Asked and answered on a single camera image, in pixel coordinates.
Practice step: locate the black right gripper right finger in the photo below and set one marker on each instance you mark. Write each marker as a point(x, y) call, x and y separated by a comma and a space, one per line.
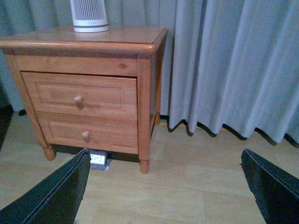
point(276, 191)

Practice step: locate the wooden drawer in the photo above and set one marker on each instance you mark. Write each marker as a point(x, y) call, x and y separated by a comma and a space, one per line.
point(85, 95)
point(89, 132)

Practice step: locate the grey curtain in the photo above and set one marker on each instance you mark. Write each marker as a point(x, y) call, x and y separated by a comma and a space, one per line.
point(228, 63)

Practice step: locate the white cylindrical air purifier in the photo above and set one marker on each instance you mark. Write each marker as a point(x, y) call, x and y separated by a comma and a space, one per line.
point(89, 16)

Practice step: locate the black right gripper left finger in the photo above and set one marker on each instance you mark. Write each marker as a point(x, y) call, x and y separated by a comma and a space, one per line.
point(56, 199)

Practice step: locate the white floor power socket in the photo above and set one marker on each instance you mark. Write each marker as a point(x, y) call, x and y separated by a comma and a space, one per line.
point(99, 162)

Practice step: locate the wooden nightstand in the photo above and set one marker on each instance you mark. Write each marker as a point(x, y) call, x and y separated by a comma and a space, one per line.
point(129, 52)

